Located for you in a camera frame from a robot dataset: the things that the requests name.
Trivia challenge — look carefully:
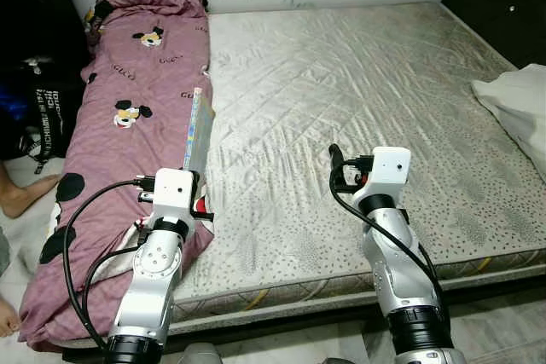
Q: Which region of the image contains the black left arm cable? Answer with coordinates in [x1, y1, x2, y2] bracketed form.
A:
[61, 178, 154, 352]
[81, 240, 142, 339]

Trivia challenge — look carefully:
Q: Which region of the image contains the yellow framed puzzle board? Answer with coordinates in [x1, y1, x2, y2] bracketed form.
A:
[182, 85, 217, 179]

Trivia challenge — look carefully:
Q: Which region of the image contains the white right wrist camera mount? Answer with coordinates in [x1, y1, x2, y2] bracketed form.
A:
[354, 147, 413, 213]

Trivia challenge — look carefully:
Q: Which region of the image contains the purple cartoon print blanket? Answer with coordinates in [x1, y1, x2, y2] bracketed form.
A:
[17, 0, 216, 353]

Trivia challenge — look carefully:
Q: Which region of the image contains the grey robot left leg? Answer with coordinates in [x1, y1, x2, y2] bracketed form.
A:
[179, 343, 224, 364]

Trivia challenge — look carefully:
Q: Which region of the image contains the bare person foot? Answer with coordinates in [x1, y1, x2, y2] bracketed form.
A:
[0, 294, 23, 339]
[0, 162, 62, 220]

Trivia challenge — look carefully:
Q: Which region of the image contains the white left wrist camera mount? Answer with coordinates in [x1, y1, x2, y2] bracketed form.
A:
[149, 170, 200, 230]

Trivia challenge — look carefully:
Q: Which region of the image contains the white quilted mattress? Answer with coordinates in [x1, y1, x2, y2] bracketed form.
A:
[166, 2, 546, 326]

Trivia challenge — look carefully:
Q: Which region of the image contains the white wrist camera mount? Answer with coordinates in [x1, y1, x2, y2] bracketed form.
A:
[354, 147, 413, 213]
[149, 170, 200, 230]

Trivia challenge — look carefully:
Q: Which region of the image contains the white pillow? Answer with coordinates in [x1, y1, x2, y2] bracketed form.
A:
[471, 63, 546, 179]

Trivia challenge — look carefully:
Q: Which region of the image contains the black bag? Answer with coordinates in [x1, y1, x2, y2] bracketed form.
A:
[0, 49, 93, 167]

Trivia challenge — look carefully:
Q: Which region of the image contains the dark bed frame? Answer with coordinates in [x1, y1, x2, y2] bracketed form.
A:
[60, 274, 546, 356]

